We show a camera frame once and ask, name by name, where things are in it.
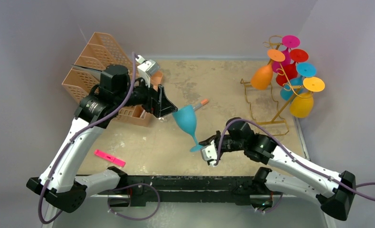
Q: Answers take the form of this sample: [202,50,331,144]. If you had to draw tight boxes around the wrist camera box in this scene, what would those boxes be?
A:
[135,55,160,88]
[200,140,221,167]

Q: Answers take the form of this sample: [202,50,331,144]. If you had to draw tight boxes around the orange wine glass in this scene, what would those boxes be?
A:
[250,49,286,90]

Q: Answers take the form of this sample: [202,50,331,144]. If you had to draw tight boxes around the blue wine glass front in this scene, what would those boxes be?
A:
[172,104,203,152]

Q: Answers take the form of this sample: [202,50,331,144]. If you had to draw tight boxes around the grey folder in organizer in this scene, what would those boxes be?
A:
[71,64,102,81]

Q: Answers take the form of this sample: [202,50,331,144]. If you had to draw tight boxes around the grey orange highlighter marker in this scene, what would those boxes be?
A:
[193,99,209,111]

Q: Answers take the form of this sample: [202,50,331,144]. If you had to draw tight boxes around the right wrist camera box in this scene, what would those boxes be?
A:
[200,140,221,167]

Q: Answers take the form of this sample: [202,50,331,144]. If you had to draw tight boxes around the magenta wine glass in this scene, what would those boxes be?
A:
[272,35,300,73]

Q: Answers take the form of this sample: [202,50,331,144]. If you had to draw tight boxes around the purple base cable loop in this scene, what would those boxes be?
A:
[107,184,161,221]

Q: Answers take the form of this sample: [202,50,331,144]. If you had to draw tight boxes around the yellow wine glass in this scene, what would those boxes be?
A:
[289,76,325,118]

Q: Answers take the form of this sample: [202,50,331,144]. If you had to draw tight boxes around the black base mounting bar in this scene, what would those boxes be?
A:
[96,175,284,207]

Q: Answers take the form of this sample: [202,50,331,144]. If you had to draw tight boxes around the orange plastic file organizer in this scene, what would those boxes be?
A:
[62,32,153,127]

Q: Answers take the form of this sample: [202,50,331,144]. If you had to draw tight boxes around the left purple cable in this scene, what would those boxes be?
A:
[38,52,144,225]

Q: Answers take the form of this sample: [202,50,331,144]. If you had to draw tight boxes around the red wine glass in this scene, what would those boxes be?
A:
[272,48,309,86]

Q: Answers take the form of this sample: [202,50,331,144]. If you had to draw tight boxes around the clear wine glass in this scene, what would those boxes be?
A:
[158,115,170,123]

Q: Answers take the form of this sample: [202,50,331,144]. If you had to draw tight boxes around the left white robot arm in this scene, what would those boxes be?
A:
[26,61,177,213]

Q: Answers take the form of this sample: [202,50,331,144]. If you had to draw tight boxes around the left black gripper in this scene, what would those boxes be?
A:
[115,74,177,117]

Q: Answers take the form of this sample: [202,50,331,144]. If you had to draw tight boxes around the pink plastic clip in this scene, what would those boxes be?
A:
[94,150,126,168]

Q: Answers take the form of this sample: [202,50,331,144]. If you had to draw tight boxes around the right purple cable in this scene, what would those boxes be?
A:
[214,118,375,205]

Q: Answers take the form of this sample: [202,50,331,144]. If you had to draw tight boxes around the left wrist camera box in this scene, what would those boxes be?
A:
[135,55,160,88]

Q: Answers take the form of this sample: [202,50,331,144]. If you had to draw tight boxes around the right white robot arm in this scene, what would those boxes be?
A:
[199,117,356,221]

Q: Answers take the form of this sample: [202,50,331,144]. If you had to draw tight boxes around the gold wire glass rack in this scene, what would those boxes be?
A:
[240,35,304,136]

